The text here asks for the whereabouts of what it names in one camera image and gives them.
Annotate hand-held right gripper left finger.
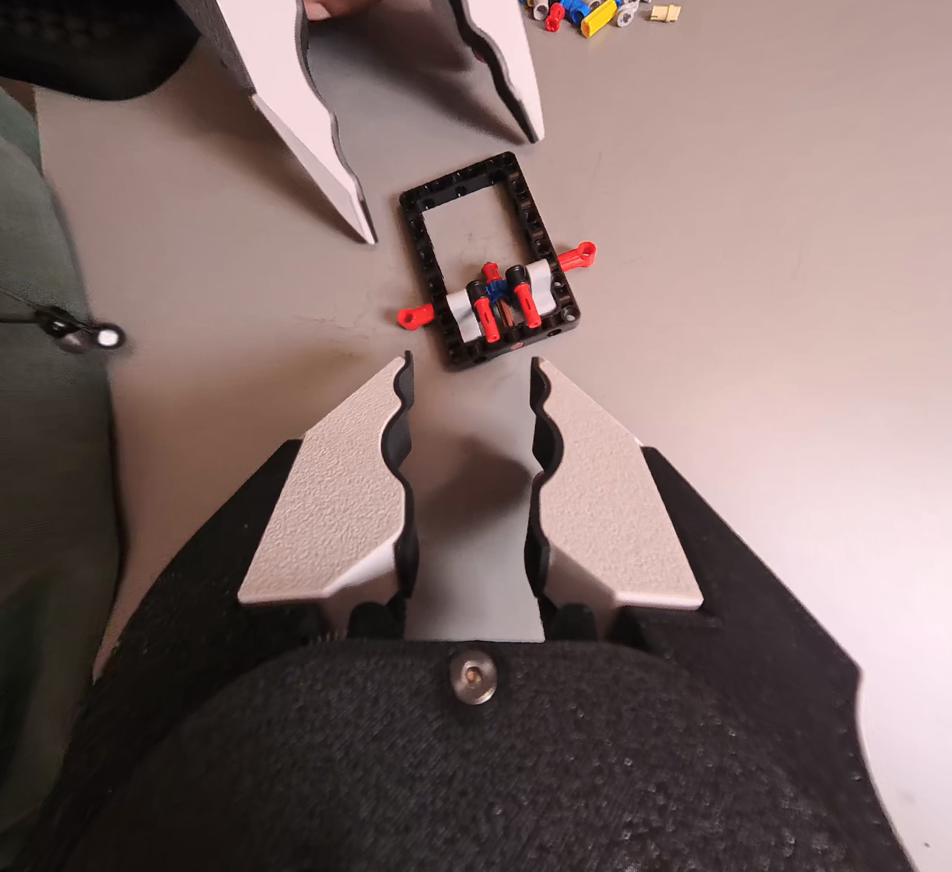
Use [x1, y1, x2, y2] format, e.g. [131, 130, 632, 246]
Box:
[238, 351, 419, 638]

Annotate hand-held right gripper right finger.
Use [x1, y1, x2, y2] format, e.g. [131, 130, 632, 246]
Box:
[527, 357, 705, 638]

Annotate black lego frame assembly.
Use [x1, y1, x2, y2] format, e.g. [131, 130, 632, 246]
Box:
[396, 152, 598, 373]

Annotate black earphones with cable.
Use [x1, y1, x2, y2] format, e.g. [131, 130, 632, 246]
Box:
[0, 303, 126, 354]

